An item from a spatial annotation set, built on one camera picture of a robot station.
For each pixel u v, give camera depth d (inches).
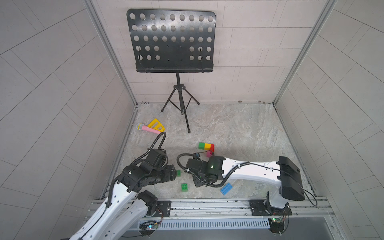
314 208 28.6
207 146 36.1
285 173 18.0
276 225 27.2
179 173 27.4
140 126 38.6
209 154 34.5
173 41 26.9
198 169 21.2
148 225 26.5
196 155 26.5
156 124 40.2
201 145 36.7
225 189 30.1
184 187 29.7
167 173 24.0
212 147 35.9
